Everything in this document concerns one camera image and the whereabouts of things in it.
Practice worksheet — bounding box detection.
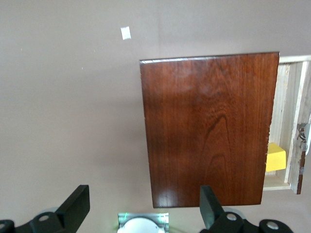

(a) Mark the dark brown wooden cabinet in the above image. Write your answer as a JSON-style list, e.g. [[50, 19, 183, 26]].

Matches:
[[139, 51, 281, 209]]

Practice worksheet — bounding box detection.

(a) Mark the small square tape patch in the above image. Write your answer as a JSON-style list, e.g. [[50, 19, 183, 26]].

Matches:
[[120, 26, 132, 40]]

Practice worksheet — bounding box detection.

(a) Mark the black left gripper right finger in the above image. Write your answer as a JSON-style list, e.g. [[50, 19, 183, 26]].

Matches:
[[199, 185, 245, 233]]

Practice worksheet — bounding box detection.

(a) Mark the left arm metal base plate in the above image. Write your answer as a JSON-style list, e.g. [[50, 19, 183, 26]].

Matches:
[[118, 212, 170, 233]]

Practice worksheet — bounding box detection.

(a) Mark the yellow block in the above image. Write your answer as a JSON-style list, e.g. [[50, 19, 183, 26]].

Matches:
[[265, 142, 287, 173]]

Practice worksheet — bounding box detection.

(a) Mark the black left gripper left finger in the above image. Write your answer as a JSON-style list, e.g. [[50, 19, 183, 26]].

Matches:
[[29, 184, 91, 233]]

